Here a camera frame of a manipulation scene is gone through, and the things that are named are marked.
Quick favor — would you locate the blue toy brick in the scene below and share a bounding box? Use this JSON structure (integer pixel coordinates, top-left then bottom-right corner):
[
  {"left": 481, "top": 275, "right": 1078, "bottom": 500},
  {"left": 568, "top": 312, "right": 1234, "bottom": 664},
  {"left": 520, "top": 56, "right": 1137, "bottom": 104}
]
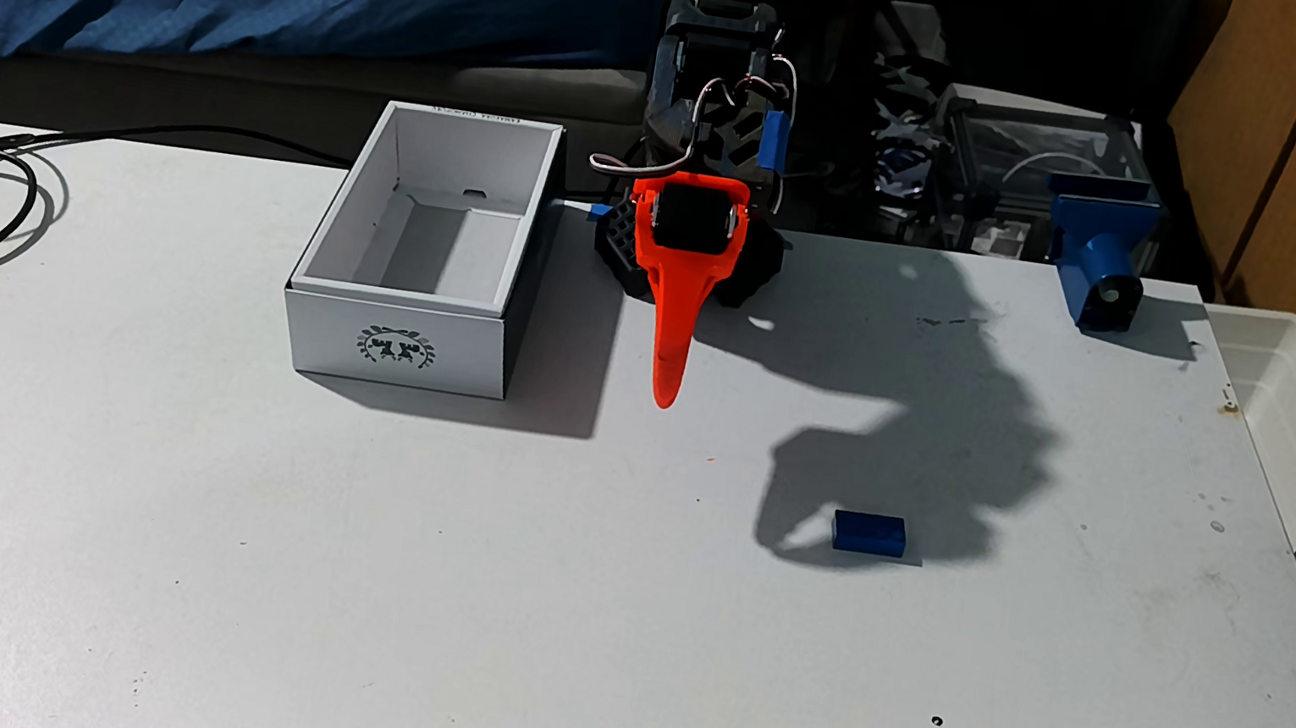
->
[{"left": 828, "top": 508, "right": 912, "bottom": 563}]

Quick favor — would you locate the grey servo cable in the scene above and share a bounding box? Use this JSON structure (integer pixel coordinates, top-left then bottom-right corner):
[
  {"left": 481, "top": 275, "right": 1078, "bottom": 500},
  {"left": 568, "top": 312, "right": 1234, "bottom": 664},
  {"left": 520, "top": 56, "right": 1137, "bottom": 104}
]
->
[{"left": 587, "top": 60, "right": 801, "bottom": 204}]

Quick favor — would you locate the white cardboard box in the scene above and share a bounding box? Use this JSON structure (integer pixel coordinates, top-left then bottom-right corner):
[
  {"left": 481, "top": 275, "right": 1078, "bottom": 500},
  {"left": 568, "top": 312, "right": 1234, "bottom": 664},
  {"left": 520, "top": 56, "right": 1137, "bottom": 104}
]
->
[{"left": 273, "top": 87, "right": 573, "bottom": 408}]

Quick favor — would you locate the blue printed clamp mount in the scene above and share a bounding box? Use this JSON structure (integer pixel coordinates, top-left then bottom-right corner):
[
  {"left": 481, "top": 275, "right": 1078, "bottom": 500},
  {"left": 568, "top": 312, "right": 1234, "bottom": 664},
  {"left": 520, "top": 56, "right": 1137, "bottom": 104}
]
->
[{"left": 1029, "top": 170, "right": 1167, "bottom": 342}]

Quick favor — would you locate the clear enclosure with black frame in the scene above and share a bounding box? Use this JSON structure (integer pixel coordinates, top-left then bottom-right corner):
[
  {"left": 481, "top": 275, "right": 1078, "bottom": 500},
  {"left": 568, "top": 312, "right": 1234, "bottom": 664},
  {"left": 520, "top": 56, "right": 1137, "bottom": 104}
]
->
[{"left": 914, "top": 84, "right": 1174, "bottom": 282}]

